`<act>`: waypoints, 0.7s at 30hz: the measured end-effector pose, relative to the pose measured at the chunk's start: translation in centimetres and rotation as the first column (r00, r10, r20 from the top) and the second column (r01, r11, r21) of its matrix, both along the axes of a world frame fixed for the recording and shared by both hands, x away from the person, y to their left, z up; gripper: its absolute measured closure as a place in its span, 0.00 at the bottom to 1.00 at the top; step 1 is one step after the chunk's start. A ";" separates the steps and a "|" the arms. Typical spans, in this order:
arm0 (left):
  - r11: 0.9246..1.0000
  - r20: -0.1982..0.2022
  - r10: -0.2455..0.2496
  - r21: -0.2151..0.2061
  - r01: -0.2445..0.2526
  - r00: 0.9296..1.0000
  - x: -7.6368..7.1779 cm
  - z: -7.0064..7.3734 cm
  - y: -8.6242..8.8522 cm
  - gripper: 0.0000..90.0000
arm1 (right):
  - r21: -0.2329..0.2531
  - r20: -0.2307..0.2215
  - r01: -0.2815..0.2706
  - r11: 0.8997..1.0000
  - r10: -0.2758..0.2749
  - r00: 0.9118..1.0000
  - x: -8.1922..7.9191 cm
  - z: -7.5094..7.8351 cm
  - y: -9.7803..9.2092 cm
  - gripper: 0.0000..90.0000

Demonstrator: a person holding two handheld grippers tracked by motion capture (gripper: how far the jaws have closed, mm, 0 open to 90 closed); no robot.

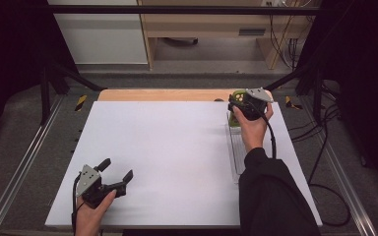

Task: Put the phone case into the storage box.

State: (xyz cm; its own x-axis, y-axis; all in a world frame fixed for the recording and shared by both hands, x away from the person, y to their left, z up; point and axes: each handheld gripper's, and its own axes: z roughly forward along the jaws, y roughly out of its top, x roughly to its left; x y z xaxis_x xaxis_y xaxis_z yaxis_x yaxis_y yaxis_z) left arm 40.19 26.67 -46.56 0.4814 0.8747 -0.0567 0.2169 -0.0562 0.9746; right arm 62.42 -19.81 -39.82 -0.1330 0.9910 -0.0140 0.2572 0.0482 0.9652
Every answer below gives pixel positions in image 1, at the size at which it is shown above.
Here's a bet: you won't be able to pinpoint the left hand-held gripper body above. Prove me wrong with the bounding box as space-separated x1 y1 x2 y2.
75 163 115 210

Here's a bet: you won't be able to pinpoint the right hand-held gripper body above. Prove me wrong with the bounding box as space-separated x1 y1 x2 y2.
240 87 275 121

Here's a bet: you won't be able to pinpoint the clear plastic packaging tray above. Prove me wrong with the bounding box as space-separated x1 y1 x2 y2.
224 111 249 185

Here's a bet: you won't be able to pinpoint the person's right hand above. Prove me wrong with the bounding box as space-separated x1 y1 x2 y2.
231 101 275 153

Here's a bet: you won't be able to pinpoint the person's left hand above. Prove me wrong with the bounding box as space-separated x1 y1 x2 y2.
75 189 117 236

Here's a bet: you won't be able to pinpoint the yellow black tape marker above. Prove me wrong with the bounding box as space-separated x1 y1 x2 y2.
283 95 304 111
74 94 89 113

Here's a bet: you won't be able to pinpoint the light wooden desk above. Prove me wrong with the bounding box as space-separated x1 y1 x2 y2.
137 0 313 71

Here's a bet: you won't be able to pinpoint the white cabinet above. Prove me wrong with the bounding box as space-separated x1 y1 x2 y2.
47 0 149 66

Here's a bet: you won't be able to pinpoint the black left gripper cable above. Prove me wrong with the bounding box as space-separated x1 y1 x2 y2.
71 172 87 236

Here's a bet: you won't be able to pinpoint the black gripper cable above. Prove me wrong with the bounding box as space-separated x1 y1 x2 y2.
71 172 87 236
249 100 352 228

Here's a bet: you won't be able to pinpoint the black metal frame strut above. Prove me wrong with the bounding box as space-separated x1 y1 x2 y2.
38 61 108 126
258 61 325 124

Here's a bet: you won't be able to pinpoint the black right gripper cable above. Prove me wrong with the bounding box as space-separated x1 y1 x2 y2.
249 100 352 228

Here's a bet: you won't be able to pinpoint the hanging cable bundle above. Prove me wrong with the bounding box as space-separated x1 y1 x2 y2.
266 0 310 70

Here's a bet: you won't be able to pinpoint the aluminium rail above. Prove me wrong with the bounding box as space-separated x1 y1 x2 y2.
298 96 378 236
0 95 66 236

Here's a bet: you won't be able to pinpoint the black floor cables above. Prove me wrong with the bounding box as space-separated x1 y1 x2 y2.
289 80 343 185

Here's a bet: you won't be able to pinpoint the black metal frame bar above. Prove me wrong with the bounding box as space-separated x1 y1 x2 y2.
45 4 323 16

